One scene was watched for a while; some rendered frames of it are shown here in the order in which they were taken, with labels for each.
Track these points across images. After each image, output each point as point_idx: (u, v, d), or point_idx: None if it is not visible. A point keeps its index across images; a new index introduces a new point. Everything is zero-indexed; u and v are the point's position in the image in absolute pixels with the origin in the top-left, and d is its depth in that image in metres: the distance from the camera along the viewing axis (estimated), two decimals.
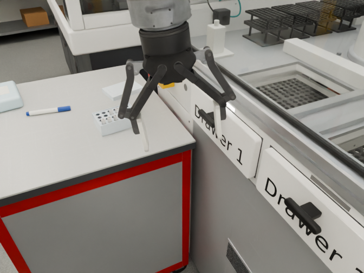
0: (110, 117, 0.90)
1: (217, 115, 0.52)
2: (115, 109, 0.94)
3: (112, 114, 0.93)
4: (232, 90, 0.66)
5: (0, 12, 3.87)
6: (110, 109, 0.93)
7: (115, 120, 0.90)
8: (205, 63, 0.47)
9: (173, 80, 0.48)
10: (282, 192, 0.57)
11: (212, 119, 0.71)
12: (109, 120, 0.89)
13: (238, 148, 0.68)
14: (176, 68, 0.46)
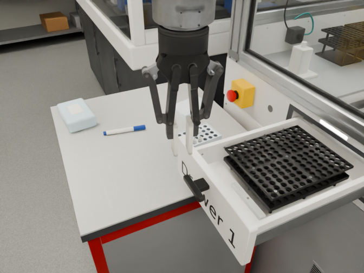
0: (196, 138, 0.89)
1: (190, 132, 0.54)
2: None
3: None
4: (348, 118, 0.66)
5: (20, 17, 3.87)
6: None
7: (199, 141, 0.90)
8: (212, 75, 0.48)
9: (184, 80, 0.48)
10: None
11: (199, 190, 0.59)
12: (195, 142, 0.89)
13: (229, 228, 0.56)
14: (192, 68, 0.46)
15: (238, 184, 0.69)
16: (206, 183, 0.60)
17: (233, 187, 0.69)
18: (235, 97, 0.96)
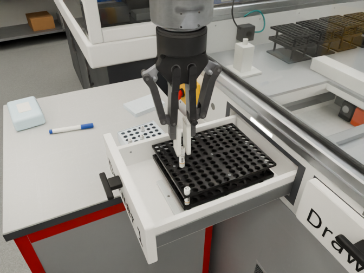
0: (186, 186, 0.58)
1: (188, 132, 0.54)
2: (141, 128, 0.93)
3: (183, 152, 0.59)
4: (271, 116, 0.65)
5: (6, 16, 3.86)
6: (181, 148, 0.57)
7: (141, 140, 0.89)
8: (209, 74, 0.48)
9: (183, 81, 0.48)
10: (329, 225, 0.56)
11: (111, 188, 0.59)
12: (190, 190, 0.58)
13: (137, 227, 0.55)
14: (191, 69, 0.46)
15: (162, 182, 0.68)
16: (119, 181, 0.60)
17: (157, 184, 0.68)
18: (181, 95, 0.95)
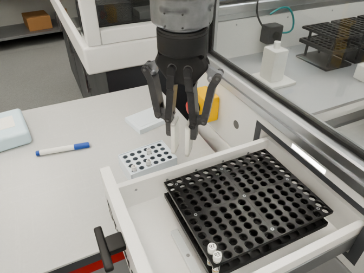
0: (215, 251, 0.41)
1: (186, 134, 0.53)
2: (147, 150, 0.76)
3: (213, 249, 0.43)
4: (326, 146, 0.48)
5: (1, 15, 3.69)
6: (211, 246, 0.42)
7: (148, 166, 0.72)
8: (208, 81, 0.46)
9: (180, 82, 0.48)
10: None
11: (110, 253, 0.42)
12: (221, 255, 0.41)
13: None
14: (184, 71, 0.45)
15: (178, 233, 0.51)
16: (122, 241, 0.43)
17: (172, 236, 0.51)
18: None
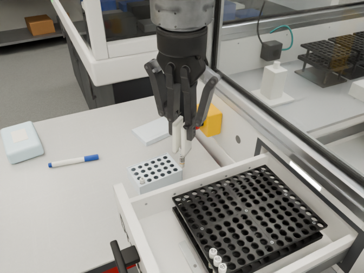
0: (221, 263, 0.46)
1: (181, 134, 0.53)
2: (209, 254, 0.48)
3: (219, 261, 0.48)
4: (321, 166, 0.53)
5: (5, 20, 3.74)
6: (216, 258, 0.47)
7: None
8: (203, 83, 0.46)
9: (179, 81, 0.48)
10: None
11: (125, 265, 0.46)
12: (226, 267, 0.46)
13: None
14: (182, 70, 0.46)
15: (186, 245, 0.56)
16: (136, 254, 0.47)
17: (180, 248, 0.56)
18: None
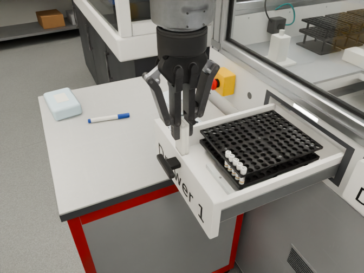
0: (242, 166, 0.61)
1: (186, 132, 0.54)
2: (233, 162, 0.63)
3: (240, 167, 0.63)
4: (318, 101, 0.68)
5: (17, 14, 3.89)
6: (239, 163, 0.62)
7: None
8: (208, 72, 0.49)
9: (185, 80, 0.48)
10: None
11: (170, 168, 0.62)
12: (246, 169, 0.61)
13: (199, 203, 0.58)
14: (193, 67, 0.46)
15: (212, 164, 0.71)
16: (177, 161, 0.63)
17: (207, 167, 0.71)
18: (216, 85, 0.98)
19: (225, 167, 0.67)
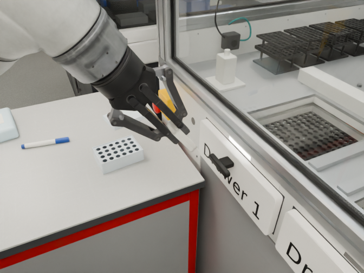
0: None
1: (181, 135, 0.53)
2: None
3: None
4: (248, 137, 0.60)
5: None
6: None
7: None
8: (164, 80, 0.46)
9: (146, 101, 0.47)
10: (309, 262, 0.50)
11: (225, 167, 0.64)
12: None
13: (254, 201, 0.61)
14: (143, 90, 0.45)
15: None
16: (231, 161, 0.65)
17: None
18: None
19: None
